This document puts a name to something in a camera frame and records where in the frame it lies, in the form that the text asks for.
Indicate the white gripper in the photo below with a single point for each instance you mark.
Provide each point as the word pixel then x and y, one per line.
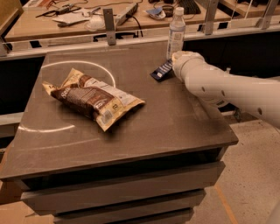
pixel 184 61

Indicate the blue rxbar blueberry wrapper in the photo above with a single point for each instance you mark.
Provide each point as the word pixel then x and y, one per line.
pixel 162 70

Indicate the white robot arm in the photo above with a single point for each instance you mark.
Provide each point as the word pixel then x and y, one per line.
pixel 249 189

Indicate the clear plastic water bottle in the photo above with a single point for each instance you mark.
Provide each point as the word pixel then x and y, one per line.
pixel 176 32

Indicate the blue white packet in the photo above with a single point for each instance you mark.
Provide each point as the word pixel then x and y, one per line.
pixel 156 13

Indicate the black keyboard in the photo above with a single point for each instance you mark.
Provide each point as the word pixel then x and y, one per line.
pixel 189 6

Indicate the white power strip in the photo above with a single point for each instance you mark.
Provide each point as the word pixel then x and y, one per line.
pixel 128 12

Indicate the brown chip bag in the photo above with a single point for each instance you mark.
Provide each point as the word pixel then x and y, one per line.
pixel 93 98

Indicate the grey drawer cabinet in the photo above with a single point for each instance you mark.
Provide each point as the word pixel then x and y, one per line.
pixel 151 167

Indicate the white paper sheet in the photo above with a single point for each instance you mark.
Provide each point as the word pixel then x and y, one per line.
pixel 70 18

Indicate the metal bracket post right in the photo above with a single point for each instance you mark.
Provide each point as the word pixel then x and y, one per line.
pixel 211 8

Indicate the metal bracket post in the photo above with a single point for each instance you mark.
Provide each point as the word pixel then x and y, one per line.
pixel 211 8
pixel 109 26

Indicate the metal bracket post left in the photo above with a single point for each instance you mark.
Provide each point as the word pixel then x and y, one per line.
pixel 109 26

